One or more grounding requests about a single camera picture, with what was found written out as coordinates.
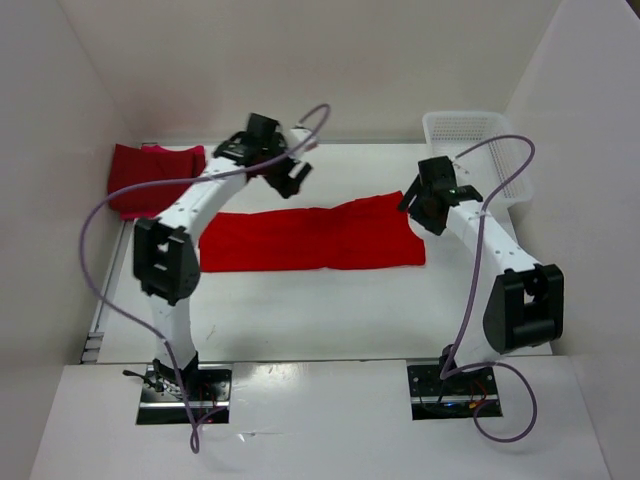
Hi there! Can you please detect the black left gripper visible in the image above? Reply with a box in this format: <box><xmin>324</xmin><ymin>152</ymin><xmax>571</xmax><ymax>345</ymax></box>
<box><xmin>261</xmin><ymin>134</ymin><xmax>312</xmax><ymax>200</ymax></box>

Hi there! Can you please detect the bright red t shirt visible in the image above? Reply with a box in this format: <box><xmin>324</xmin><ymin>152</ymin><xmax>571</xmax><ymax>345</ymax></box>
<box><xmin>199</xmin><ymin>191</ymin><xmax>427</xmax><ymax>273</ymax></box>

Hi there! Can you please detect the pink red t shirt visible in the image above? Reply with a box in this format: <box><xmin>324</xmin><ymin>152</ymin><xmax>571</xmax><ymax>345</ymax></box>
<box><xmin>122</xmin><ymin>144</ymin><xmax>207</xmax><ymax>221</ymax></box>

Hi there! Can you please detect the dark red t shirt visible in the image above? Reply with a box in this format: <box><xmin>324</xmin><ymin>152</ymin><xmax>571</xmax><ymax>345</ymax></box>
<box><xmin>107</xmin><ymin>144</ymin><xmax>206</xmax><ymax>219</ymax></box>

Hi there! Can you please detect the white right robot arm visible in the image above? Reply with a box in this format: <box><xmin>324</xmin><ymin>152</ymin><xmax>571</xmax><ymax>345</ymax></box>
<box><xmin>398</xmin><ymin>156</ymin><xmax>564</xmax><ymax>393</ymax></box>

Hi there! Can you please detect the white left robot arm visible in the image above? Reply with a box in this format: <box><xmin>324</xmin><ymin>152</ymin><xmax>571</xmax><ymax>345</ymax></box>
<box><xmin>133</xmin><ymin>113</ymin><xmax>317</xmax><ymax>400</ymax></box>

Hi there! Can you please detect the white plastic laundry basket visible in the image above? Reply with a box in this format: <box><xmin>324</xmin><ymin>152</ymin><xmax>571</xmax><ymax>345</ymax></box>
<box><xmin>422</xmin><ymin>111</ymin><xmax>530</xmax><ymax>197</ymax></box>

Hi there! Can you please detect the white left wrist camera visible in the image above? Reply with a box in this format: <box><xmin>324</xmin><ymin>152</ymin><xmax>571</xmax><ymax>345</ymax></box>
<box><xmin>283</xmin><ymin>127</ymin><xmax>318</xmax><ymax>158</ymax></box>

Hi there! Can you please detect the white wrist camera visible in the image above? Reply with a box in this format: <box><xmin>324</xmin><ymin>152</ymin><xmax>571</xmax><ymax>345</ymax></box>
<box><xmin>452</xmin><ymin>159</ymin><xmax>470</xmax><ymax>175</ymax></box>
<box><xmin>283</xmin><ymin>127</ymin><xmax>318</xmax><ymax>158</ymax></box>

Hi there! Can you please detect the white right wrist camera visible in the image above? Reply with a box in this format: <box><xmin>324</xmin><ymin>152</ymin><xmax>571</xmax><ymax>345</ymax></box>
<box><xmin>452</xmin><ymin>159</ymin><xmax>470</xmax><ymax>175</ymax></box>

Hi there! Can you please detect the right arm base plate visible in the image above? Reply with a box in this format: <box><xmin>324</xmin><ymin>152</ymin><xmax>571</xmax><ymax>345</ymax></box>
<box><xmin>406</xmin><ymin>360</ymin><xmax>503</xmax><ymax>421</ymax></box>

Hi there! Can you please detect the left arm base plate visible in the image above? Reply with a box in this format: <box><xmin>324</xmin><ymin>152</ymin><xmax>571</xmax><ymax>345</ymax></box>
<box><xmin>128</xmin><ymin>364</ymin><xmax>232</xmax><ymax>426</ymax></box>

